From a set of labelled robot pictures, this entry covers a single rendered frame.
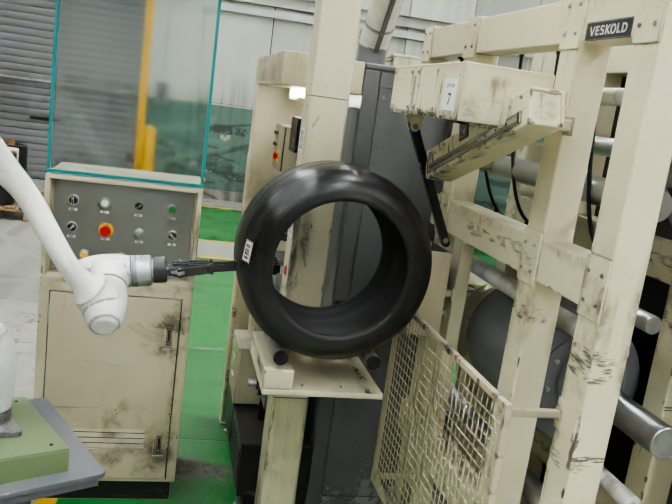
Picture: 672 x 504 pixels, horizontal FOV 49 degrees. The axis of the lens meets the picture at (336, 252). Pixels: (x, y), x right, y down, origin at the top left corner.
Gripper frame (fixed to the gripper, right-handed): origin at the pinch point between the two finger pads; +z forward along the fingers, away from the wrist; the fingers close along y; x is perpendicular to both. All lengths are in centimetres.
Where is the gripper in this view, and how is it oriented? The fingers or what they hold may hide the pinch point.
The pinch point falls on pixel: (224, 266)
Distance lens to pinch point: 216.4
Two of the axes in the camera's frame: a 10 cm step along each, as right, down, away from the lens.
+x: 0.1, 9.7, 2.3
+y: -2.0, -2.2, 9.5
